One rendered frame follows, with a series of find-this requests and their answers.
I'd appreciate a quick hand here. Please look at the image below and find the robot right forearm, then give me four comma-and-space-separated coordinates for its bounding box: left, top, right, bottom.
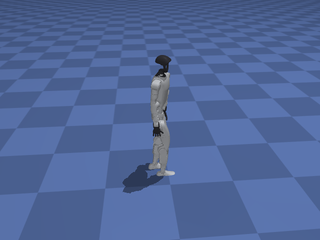
150, 103, 159, 127

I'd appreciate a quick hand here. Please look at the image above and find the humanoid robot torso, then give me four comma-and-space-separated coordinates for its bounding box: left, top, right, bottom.
151, 72, 170, 120

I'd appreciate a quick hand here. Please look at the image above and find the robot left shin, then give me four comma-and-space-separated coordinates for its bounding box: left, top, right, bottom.
152, 142, 163, 166

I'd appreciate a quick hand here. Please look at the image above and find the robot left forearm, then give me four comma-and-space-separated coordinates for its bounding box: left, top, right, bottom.
162, 96, 168, 110

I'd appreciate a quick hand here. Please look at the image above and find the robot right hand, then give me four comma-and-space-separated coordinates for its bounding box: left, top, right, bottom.
153, 122, 163, 137

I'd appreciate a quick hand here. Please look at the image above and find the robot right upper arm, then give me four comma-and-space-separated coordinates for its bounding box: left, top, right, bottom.
150, 79, 161, 108

